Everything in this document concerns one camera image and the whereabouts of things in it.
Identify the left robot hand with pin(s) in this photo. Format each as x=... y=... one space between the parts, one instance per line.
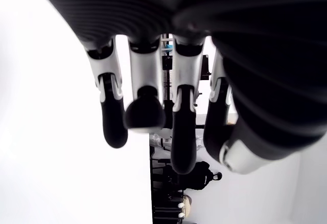
x=230 y=30

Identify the black backpack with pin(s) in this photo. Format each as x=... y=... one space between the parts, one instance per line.
x=203 y=176

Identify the black shelf rack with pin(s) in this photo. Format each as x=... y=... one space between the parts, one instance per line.
x=163 y=198

